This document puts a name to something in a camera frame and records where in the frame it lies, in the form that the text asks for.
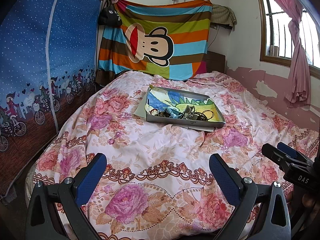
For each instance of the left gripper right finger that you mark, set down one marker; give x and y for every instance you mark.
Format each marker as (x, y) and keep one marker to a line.
(272, 221)

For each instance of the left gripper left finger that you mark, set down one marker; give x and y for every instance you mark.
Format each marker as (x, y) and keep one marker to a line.
(43, 220)

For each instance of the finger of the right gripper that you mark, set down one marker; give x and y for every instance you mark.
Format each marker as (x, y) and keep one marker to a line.
(279, 157)
(294, 154)

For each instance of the grey jewelry tray box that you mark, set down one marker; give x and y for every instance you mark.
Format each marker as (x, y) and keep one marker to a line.
(160, 98)

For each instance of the jewelry pile in tray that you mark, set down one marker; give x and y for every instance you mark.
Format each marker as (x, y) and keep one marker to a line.
(188, 114)

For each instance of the right hand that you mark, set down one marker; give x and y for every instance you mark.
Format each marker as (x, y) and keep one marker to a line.
(295, 200)

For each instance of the floral pink bed quilt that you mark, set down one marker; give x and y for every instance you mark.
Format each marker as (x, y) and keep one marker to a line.
(157, 183)

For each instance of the dark wooden headboard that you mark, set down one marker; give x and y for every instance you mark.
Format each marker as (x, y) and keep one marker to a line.
(215, 62)

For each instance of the wooden framed window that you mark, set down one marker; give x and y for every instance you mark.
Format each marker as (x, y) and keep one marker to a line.
(276, 42)

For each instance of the olive cloth bundle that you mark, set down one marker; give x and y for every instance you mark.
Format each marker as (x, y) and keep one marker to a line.
(223, 16)

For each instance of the striped monkey cartoon blanket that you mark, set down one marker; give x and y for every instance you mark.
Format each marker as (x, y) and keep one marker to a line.
(166, 40)

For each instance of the black hanging bag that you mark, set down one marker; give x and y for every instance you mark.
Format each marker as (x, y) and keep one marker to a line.
(109, 16)

